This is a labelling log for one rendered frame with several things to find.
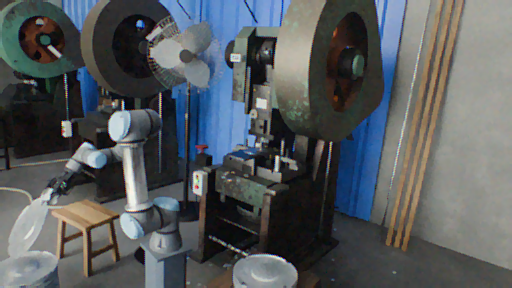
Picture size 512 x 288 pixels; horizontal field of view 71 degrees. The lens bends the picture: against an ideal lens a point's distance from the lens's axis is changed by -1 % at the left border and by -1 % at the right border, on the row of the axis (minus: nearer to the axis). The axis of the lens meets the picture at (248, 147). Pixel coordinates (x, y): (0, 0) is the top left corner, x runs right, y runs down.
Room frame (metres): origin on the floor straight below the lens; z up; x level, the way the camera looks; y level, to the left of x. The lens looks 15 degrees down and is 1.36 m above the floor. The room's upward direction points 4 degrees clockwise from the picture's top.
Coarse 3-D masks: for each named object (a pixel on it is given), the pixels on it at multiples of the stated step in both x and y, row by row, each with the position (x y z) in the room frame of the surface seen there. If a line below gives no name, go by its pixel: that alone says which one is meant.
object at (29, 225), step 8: (32, 208) 1.61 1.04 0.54; (40, 208) 1.57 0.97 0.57; (24, 216) 1.61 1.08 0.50; (32, 216) 1.55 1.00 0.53; (40, 216) 1.52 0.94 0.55; (16, 224) 1.60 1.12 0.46; (24, 224) 1.55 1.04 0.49; (32, 224) 1.51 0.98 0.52; (40, 224) 1.48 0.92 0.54; (16, 232) 1.56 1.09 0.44; (24, 232) 1.50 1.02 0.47; (32, 232) 1.47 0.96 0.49; (40, 232) 1.44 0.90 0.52; (8, 240) 1.54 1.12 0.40; (16, 240) 1.51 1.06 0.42; (24, 240) 1.47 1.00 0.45; (32, 240) 1.43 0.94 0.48; (8, 248) 1.50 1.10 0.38; (16, 248) 1.47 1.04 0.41; (24, 248) 1.43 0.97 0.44; (16, 256) 1.42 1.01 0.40
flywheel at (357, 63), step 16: (352, 16) 2.06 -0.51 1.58; (336, 32) 1.94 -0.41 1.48; (352, 32) 2.08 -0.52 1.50; (336, 48) 1.92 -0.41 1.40; (352, 48) 1.88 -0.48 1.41; (336, 64) 1.87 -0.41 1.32; (352, 64) 1.85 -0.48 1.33; (352, 80) 2.15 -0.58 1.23; (336, 96) 2.05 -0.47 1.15; (352, 96) 2.12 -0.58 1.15
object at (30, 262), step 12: (36, 252) 1.63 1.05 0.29; (48, 252) 1.63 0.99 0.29; (0, 264) 1.51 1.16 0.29; (12, 264) 1.51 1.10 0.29; (24, 264) 1.51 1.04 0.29; (36, 264) 1.52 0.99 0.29; (48, 264) 1.54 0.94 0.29; (0, 276) 1.42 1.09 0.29; (12, 276) 1.42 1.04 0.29; (24, 276) 1.43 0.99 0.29; (36, 276) 1.44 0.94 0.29
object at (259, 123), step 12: (264, 84) 2.17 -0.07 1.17; (252, 96) 2.17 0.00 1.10; (264, 96) 2.12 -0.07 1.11; (252, 108) 2.17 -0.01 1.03; (264, 108) 2.11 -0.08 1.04; (252, 120) 2.13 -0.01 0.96; (264, 120) 2.08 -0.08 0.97; (276, 120) 2.13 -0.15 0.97; (264, 132) 2.08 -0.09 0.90; (276, 132) 2.14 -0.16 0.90
